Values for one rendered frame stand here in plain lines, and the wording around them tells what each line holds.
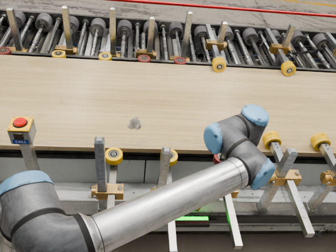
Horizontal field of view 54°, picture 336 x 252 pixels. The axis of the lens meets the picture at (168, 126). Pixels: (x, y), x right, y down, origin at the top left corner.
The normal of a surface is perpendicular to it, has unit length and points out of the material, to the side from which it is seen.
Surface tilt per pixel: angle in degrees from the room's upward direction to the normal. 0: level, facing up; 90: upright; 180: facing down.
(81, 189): 0
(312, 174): 90
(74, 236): 14
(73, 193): 0
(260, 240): 0
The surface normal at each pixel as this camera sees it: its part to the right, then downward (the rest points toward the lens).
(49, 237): 0.06, -0.48
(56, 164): 0.06, 0.69
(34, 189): 0.33, -0.77
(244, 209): 0.11, -0.72
